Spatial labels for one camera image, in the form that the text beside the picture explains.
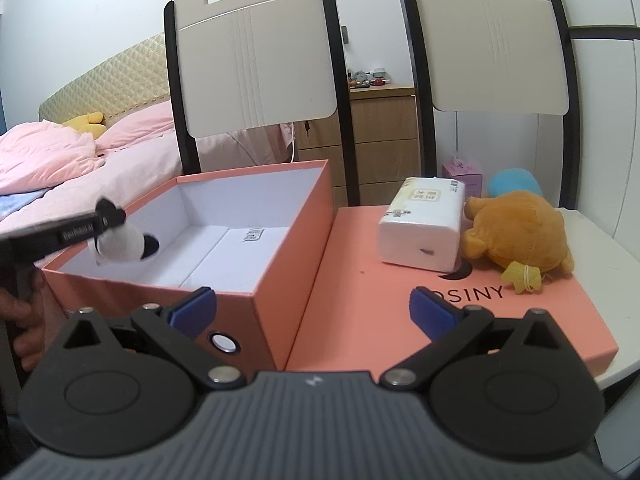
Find orange box lid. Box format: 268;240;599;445
286;206;618;376

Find white black plush toy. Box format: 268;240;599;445
88;223;160;264

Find person's left hand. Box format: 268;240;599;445
1;271;46;372

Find pink bed with quilt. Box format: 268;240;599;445
0;100;296;235

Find white tissue pack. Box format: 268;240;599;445
378;177;465;272

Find orange plush toy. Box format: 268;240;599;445
460;191;574;294

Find orange open storage box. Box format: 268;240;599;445
44;160;334;375

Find yellow plush on bed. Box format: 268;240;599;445
63;112;106;140

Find small purple box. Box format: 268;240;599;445
442;157;483;197

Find blue plush toy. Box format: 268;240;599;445
486;168;542;198

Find pink pillow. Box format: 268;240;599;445
96;101;175;154

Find wooden drawer cabinet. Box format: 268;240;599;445
294;84;420;208

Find small items on cabinet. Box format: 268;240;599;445
347;68;390;89

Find right beige chair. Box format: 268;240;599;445
400;0;582;209

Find beige chair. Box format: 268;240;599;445
164;0;360;206
400;0;582;209

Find left beige chair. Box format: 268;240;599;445
164;0;360;206

